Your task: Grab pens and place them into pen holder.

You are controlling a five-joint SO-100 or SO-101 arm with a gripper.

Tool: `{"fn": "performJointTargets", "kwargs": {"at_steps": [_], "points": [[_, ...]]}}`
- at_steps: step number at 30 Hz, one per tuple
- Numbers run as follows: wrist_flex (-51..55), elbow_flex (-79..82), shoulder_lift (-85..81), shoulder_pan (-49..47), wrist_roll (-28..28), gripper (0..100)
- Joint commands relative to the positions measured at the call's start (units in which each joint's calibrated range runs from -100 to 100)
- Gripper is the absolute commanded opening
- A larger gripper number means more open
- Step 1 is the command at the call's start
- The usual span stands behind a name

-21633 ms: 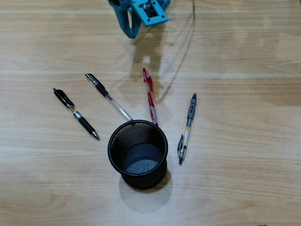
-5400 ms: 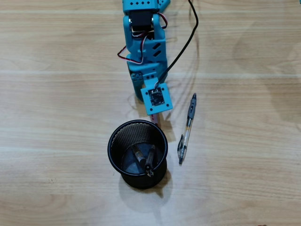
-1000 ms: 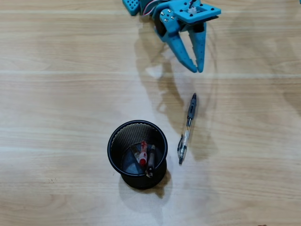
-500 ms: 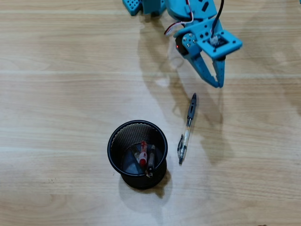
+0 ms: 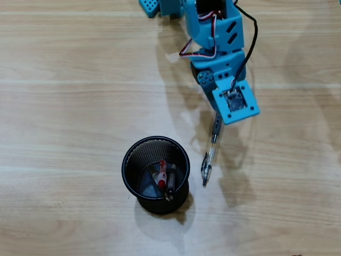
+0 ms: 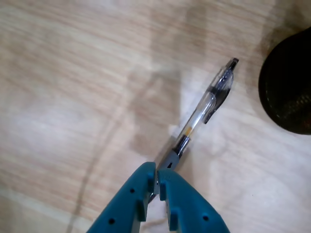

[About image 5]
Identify clear stick pen black cap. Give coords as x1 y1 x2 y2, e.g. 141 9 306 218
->
148 164 160 185

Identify red retractable pen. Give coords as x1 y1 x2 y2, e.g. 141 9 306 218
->
156 159 168 189

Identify red white servo wires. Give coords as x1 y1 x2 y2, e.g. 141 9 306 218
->
178 9 224 59

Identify clear pen grey grip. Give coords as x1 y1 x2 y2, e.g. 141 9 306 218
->
201 111 223 188

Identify black camera cable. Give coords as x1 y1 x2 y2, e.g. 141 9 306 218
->
230 0 258 93

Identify black mesh pen holder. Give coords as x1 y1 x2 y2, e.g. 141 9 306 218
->
121 135 191 215

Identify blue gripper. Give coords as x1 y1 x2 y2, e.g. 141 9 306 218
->
190 49 248 109

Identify black gel pen rubber grip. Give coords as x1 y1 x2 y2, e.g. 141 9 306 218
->
164 164 177 203

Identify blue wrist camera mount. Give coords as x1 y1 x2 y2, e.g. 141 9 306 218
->
212 79 261 125

